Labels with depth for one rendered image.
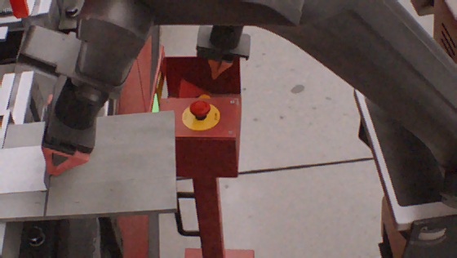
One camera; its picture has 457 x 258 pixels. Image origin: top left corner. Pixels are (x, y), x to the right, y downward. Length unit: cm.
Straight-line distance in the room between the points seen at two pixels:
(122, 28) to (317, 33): 10
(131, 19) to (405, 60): 16
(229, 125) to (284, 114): 113
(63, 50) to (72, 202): 23
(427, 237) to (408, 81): 45
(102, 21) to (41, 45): 43
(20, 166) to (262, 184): 132
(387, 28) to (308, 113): 202
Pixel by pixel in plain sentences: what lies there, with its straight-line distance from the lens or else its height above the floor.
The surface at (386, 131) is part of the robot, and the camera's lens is 89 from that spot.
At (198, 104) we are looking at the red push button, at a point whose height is 81.
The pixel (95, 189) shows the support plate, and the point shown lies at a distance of 89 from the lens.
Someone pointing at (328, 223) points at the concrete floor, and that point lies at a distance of 206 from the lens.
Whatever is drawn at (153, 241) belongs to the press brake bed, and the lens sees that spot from 198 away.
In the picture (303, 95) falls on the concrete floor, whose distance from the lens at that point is 244.
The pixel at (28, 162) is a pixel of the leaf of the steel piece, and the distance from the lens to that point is 94.
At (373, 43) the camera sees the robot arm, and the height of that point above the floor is 145.
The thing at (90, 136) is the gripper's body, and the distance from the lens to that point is 84.
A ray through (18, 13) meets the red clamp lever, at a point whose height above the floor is 117.
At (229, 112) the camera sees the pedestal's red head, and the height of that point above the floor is 78.
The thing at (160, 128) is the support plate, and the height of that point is 100.
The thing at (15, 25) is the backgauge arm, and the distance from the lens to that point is 150.
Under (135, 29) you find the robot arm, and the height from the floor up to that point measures 148.
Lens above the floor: 167
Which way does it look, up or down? 46 degrees down
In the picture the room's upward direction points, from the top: 3 degrees counter-clockwise
